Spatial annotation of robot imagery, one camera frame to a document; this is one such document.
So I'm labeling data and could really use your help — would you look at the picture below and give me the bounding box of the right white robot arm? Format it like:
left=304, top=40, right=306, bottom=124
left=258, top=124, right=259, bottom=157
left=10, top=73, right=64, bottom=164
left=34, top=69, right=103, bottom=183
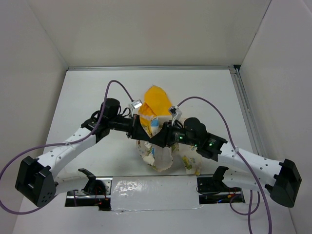
left=148, top=117, right=302, bottom=208

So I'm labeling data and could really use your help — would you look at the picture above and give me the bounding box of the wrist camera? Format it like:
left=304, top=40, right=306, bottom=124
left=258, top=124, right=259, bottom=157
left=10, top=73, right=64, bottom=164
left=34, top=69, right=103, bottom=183
left=168, top=106, right=182, bottom=126
left=129, top=99, right=143, bottom=110

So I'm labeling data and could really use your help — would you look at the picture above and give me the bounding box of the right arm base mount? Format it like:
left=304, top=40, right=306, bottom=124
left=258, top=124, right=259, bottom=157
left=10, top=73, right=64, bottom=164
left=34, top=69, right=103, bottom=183
left=196, top=166, right=245, bottom=205

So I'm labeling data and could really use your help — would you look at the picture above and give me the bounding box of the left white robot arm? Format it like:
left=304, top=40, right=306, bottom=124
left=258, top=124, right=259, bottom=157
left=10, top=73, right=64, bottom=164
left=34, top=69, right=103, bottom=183
left=15, top=98, right=148, bottom=208

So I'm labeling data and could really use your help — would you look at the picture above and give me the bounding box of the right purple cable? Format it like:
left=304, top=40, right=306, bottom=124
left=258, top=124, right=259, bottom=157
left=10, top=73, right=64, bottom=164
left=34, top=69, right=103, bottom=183
left=176, top=96, right=273, bottom=234

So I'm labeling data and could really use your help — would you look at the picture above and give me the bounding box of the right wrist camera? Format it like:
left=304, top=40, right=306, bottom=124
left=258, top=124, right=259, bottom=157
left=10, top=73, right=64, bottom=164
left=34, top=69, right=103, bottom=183
left=168, top=106, right=182, bottom=126

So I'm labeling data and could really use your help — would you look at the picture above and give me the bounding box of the purple cable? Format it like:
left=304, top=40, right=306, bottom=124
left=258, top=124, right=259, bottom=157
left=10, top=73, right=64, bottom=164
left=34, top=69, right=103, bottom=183
left=176, top=96, right=273, bottom=234
left=0, top=79, right=135, bottom=215

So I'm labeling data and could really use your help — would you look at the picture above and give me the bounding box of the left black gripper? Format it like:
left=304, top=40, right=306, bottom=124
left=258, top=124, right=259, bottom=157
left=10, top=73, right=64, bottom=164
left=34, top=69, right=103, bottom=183
left=108, top=113, right=150, bottom=141

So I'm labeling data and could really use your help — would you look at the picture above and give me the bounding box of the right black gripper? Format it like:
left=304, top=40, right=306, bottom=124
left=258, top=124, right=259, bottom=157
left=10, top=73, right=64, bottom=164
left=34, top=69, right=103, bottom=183
left=149, top=119, right=199, bottom=147

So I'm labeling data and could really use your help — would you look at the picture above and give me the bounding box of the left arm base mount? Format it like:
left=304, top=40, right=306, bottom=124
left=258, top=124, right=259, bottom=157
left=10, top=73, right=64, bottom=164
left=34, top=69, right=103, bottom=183
left=65, top=168, right=113, bottom=211

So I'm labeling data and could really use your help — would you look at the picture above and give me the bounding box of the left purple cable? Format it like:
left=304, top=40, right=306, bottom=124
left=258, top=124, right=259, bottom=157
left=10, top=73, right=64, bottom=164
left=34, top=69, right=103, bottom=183
left=0, top=79, right=135, bottom=215

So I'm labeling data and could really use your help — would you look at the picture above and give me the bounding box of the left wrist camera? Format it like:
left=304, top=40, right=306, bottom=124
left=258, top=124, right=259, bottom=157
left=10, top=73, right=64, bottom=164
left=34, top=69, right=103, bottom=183
left=129, top=99, right=143, bottom=110

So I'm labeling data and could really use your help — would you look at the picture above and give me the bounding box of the yellow and cream baby jacket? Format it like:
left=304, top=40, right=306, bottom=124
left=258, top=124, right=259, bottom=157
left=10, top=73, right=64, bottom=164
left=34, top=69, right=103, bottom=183
left=136, top=85, right=202, bottom=176

